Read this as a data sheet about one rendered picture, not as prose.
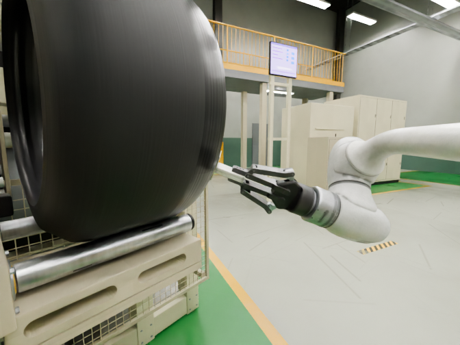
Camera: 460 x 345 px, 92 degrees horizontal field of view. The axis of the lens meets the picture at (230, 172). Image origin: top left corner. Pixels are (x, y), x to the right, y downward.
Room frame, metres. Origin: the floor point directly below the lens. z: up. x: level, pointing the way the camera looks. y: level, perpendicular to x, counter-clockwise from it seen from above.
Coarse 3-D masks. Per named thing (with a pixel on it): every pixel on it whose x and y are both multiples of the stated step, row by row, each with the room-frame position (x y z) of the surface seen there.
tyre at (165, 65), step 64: (64, 0) 0.29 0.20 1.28; (128, 0) 0.32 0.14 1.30; (64, 64) 0.28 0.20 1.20; (128, 64) 0.30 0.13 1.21; (192, 64) 0.39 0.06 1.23; (64, 128) 0.29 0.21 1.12; (128, 128) 0.31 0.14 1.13; (192, 128) 0.39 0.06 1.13; (64, 192) 0.31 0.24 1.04; (128, 192) 0.34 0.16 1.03; (192, 192) 0.46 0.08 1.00
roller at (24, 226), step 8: (32, 216) 0.55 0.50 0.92; (0, 224) 0.50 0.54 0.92; (8, 224) 0.50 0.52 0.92; (16, 224) 0.51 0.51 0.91; (24, 224) 0.52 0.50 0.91; (32, 224) 0.53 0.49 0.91; (8, 232) 0.50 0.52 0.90; (16, 232) 0.51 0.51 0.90; (24, 232) 0.52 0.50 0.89; (32, 232) 0.53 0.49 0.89; (40, 232) 0.55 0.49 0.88
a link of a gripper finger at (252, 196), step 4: (240, 192) 0.52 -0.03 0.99; (244, 192) 0.52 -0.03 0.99; (248, 192) 0.52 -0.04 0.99; (252, 192) 0.53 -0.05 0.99; (248, 196) 0.52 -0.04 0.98; (252, 196) 0.52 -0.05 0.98; (256, 196) 0.53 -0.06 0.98; (260, 196) 0.54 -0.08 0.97; (252, 200) 0.52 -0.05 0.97; (256, 200) 0.52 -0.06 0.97; (260, 200) 0.53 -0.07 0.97; (264, 200) 0.54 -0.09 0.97; (260, 204) 0.52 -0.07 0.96; (264, 204) 0.52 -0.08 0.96; (264, 208) 0.53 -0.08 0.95; (268, 208) 0.53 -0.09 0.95; (268, 212) 0.53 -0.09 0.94
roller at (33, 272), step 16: (160, 224) 0.50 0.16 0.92; (176, 224) 0.52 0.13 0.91; (192, 224) 0.55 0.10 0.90; (96, 240) 0.40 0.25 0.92; (112, 240) 0.41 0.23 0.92; (128, 240) 0.43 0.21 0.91; (144, 240) 0.45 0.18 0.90; (160, 240) 0.49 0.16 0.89; (48, 256) 0.35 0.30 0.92; (64, 256) 0.35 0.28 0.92; (80, 256) 0.37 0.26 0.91; (96, 256) 0.38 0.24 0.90; (112, 256) 0.40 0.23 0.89; (16, 272) 0.31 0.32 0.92; (32, 272) 0.32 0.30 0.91; (48, 272) 0.33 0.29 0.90; (64, 272) 0.35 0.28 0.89
